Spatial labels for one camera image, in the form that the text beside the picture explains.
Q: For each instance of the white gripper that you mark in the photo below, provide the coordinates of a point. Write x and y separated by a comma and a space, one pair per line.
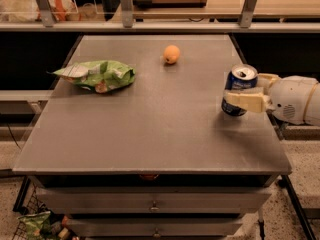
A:
290, 97

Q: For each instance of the blue pepsi can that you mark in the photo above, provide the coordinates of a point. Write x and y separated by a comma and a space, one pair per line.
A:
240, 77

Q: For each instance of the orange fruit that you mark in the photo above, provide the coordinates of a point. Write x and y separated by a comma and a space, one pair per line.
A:
171, 54

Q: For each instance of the grey drawer cabinet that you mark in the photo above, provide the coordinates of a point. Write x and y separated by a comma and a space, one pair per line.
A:
166, 130

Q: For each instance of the green chip bag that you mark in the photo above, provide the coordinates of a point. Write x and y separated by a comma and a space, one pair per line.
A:
100, 76

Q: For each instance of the white and orange plastic bag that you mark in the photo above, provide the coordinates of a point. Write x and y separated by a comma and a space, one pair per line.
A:
28, 10

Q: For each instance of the lower grey drawer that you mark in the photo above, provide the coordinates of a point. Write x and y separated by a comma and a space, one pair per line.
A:
153, 227

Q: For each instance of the grey drawer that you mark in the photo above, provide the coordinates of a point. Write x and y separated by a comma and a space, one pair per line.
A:
153, 227
153, 201

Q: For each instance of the upper grey drawer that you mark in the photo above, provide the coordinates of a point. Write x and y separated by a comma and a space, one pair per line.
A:
153, 201

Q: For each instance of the green bag in basket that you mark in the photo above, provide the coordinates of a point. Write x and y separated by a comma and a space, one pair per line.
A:
38, 226

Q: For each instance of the metal railing frame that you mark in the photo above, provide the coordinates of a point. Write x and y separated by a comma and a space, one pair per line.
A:
219, 16

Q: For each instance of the black wire basket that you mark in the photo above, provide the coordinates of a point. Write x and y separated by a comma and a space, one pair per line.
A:
27, 203

